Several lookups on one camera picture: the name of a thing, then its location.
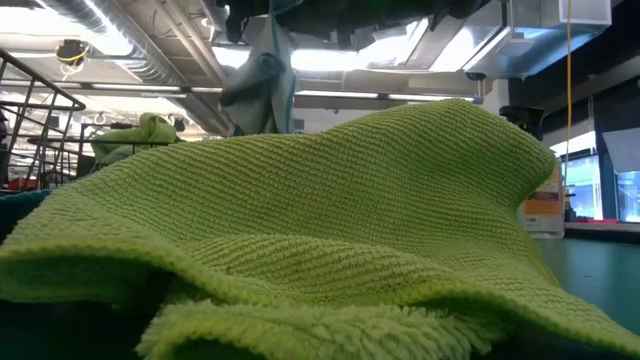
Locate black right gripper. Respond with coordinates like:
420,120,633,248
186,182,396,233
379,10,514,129
223,0,441,52

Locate pale green microfiber towel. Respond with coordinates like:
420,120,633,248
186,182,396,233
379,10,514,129
91,112,180,167

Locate lime green microfiber towel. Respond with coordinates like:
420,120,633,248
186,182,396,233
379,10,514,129
0,98,640,360

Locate long tube light fixture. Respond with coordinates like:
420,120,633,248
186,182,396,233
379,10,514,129
89,82,485,104

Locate clear spray bottle orange label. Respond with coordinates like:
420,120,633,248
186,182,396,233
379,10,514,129
499,104,567,239

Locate green table mat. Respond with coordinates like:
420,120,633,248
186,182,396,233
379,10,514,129
533,236,640,337

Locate shiny round air duct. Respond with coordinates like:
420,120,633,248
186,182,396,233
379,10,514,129
199,0,236,36

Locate black ceiling camera yellow cable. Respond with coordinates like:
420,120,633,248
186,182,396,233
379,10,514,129
54,38,91,69

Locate large black wire basket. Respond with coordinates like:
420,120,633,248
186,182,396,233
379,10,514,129
0,48,87,194

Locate silver rectangular air duct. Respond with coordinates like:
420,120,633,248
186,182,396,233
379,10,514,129
462,0,614,81

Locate yellow hanging cable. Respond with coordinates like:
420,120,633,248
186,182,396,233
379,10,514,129
563,0,574,174

